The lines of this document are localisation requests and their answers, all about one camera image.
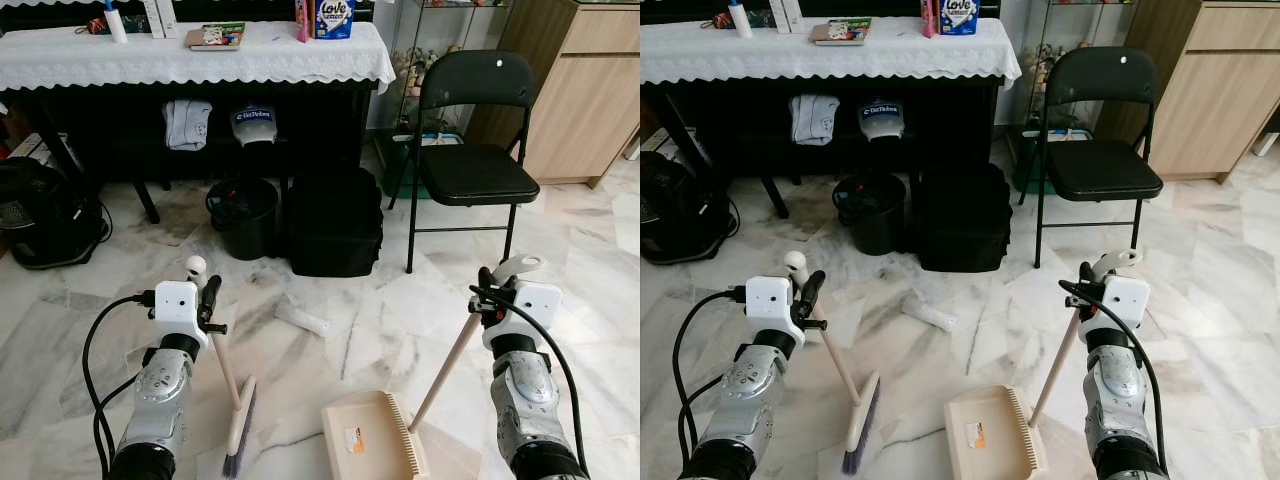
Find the beige broom with purple bristles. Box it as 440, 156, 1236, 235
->
186, 256, 261, 479
783, 250, 882, 477

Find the beige long-handled dustpan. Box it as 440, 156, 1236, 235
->
945, 248, 1143, 480
322, 255, 548, 480

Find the black round floor appliance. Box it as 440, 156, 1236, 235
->
0, 155, 111, 271
640, 150, 736, 266

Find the black plastic bucket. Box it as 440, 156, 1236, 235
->
206, 177, 281, 261
832, 172, 908, 256

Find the white crumpled paper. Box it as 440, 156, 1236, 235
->
274, 300, 331, 337
900, 292, 958, 333

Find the black folding chair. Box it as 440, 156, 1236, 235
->
1018, 46, 1165, 269
388, 50, 542, 274

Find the black fabric bag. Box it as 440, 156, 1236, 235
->
912, 158, 1011, 274
285, 163, 385, 279

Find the white blue printed bag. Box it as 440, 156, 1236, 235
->
230, 103, 277, 149
860, 100, 906, 143

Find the grey hanging cloth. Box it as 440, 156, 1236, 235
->
790, 94, 841, 147
163, 98, 213, 152

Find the light wooden cabinet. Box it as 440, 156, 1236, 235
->
465, 0, 641, 189
1095, 0, 1280, 184

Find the glass display cabinet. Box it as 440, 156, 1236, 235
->
1015, 0, 1141, 193
385, 0, 521, 198

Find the white lace cloth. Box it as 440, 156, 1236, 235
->
0, 20, 397, 93
640, 17, 1022, 89

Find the green covered book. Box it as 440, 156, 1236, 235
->
810, 18, 871, 47
185, 22, 247, 51

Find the blue printed carton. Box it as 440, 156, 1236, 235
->
314, 0, 356, 41
940, 0, 979, 37

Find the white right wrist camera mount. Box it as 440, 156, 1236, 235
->
487, 282, 563, 351
1085, 276, 1151, 346

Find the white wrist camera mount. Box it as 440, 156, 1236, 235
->
745, 276, 797, 347
153, 281, 201, 348
487, 282, 563, 351
1085, 276, 1151, 346

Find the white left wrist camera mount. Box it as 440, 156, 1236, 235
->
153, 281, 201, 348
745, 276, 797, 347

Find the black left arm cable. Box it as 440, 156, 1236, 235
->
82, 290, 158, 479
672, 286, 749, 479

